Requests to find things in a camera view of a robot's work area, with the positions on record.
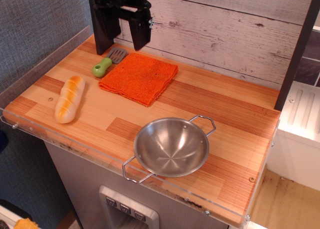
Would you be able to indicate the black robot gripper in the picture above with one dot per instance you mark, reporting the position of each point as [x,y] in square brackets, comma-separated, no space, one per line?
[136,12]

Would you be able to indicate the orange towel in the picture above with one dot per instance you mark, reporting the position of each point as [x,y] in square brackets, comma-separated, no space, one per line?
[139,78]

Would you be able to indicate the toy bread loaf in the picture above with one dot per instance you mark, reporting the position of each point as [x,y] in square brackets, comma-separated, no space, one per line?
[69,99]

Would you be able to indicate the grey cabinet dispenser panel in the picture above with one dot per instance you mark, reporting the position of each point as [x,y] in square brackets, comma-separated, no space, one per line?
[122,212]

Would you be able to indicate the white toy sink unit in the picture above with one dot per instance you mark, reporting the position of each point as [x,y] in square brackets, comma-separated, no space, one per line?
[295,150]

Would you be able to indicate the orange object bottom left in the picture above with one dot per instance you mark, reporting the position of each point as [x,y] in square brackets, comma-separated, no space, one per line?
[25,223]

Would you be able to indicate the dark left frame post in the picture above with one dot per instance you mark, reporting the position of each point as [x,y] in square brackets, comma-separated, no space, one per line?
[102,42]

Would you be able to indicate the dark frame post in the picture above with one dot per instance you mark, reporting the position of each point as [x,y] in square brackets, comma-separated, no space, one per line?
[102,42]
[302,41]

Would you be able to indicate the green-handled grey toy spatula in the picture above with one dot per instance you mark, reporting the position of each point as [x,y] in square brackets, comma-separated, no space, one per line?
[115,56]

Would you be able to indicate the steel two-handled bowl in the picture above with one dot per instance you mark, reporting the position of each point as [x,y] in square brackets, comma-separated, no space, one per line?
[171,147]

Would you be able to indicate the dark right frame post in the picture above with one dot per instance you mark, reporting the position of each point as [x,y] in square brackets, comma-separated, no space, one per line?
[302,41]

